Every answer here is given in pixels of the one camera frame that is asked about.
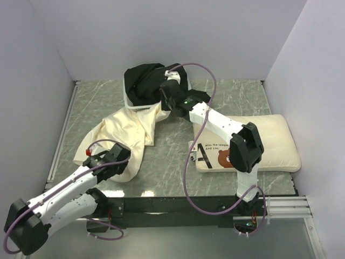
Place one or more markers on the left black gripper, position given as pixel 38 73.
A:
pixel 122 167

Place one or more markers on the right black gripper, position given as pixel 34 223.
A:
pixel 164 107

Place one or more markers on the cream satin pillowcase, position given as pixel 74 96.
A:
pixel 135 130

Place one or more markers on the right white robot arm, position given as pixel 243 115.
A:
pixel 246 147

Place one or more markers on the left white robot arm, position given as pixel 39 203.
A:
pixel 30 223

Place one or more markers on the white pillow care label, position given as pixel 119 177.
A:
pixel 193 152

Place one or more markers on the white plastic basket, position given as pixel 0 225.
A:
pixel 142 92

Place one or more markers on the black cloth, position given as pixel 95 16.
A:
pixel 157 69

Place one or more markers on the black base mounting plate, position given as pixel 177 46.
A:
pixel 136 212

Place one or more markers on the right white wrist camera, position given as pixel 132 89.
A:
pixel 173 75

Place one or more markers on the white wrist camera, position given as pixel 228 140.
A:
pixel 91 149
pixel 173 75

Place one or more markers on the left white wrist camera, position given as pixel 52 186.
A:
pixel 91 149

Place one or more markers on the aluminium frame rail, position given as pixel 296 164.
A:
pixel 288 207

